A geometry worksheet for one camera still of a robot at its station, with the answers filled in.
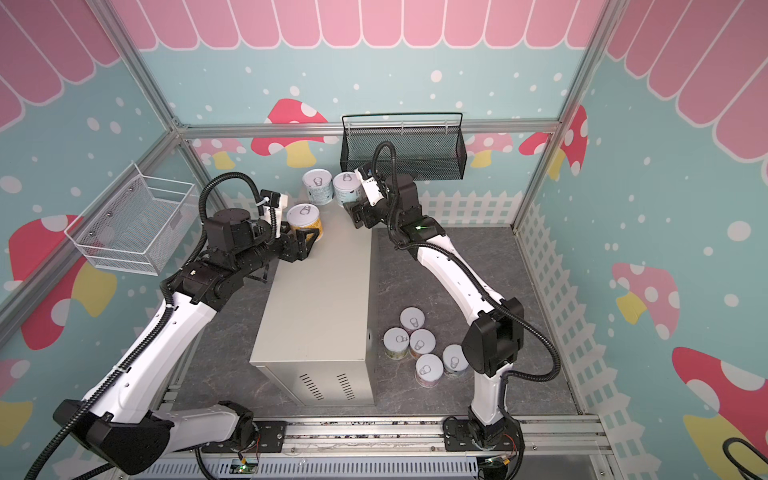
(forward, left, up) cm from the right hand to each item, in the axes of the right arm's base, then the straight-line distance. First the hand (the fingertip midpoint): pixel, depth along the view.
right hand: (359, 193), depth 77 cm
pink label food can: (-35, -18, -32) cm, 50 cm away
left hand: (-13, +12, -2) cm, 18 cm away
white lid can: (-19, -14, -32) cm, 40 cm away
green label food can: (-27, -9, -32) cm, 43 cm away
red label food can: (-26, -17, -32) cm, 45 cm away
